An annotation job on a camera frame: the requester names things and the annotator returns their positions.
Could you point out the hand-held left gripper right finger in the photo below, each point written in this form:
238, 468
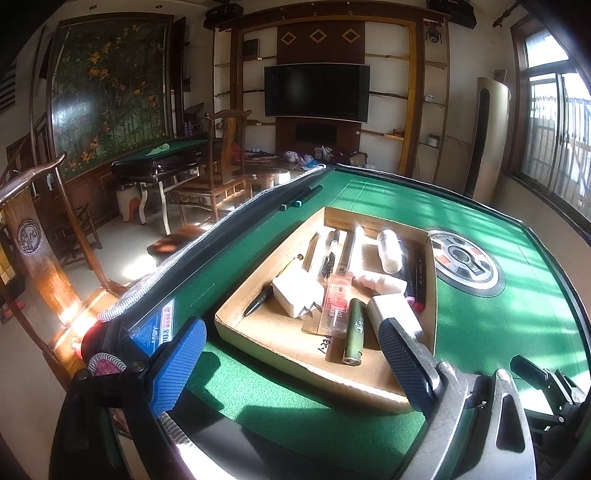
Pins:
406, 364

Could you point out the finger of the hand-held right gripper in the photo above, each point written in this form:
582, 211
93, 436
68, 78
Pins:
528, 369

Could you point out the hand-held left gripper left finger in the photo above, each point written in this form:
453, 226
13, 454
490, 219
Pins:
178, 364

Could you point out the white charger block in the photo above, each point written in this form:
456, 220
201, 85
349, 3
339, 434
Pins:
392, 309

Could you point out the olive green pen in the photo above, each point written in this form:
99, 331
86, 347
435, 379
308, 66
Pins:
355, 330

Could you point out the black marker with pink cap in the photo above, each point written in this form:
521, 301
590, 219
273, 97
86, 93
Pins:
418, 281

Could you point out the small white bottle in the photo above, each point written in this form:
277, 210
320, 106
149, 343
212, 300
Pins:
383, 284

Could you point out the clear plastic case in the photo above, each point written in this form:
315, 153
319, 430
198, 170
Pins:
337, 300

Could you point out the gold pen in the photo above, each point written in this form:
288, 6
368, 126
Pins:
256, 302

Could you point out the cardboard box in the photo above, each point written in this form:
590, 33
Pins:
277, 341

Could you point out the white plastic tube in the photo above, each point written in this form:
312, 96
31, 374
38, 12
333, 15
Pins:
390, 254

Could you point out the black pen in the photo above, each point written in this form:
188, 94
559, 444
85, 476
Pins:
328, 265

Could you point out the long white pen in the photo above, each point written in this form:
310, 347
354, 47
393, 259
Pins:
351, 249

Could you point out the white plug adapter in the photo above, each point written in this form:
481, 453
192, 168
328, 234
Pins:
293, 293

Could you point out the green felt mahjong table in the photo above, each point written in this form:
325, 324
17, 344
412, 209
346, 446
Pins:
508, 332

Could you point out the dark patterned cloth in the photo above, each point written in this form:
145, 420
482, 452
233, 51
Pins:
104, 350

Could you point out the thin dark pen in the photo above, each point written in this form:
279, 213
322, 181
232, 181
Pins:
405, 279

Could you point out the round table control panel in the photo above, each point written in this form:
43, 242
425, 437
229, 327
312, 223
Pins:
485, 277

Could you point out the dark wooden bench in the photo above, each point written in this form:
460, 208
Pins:
175, 242

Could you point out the dark wooden chair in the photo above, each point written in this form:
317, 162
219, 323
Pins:
87, 230

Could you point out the white round stool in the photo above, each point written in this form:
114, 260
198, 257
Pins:
131, 201

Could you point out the carved wooden chair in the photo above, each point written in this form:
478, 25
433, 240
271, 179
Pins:
41, 258

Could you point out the black marker with teal cap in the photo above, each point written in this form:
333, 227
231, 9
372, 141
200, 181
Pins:
309, 189
293, 203

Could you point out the small mahjong table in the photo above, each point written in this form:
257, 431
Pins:
161, 159

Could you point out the dark handbag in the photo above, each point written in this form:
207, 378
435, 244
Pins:
355, 159

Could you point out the wooden armchair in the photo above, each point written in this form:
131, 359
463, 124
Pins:
221, 152

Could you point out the standing air conditioner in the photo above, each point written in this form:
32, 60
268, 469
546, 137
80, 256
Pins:
496, 138

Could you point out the plush toy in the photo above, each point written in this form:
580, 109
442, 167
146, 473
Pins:
292, 156

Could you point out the barred window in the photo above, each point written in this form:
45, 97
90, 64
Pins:
545, 129

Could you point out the black speaker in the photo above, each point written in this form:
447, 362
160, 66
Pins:
224, 14
452, 10

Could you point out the floral wall painting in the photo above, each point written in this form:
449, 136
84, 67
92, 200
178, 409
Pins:
111, 101

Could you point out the wooden wall shelf unit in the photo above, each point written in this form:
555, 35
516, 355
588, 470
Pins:
406, 92

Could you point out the wall television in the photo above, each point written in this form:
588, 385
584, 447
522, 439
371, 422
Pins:
318, 92

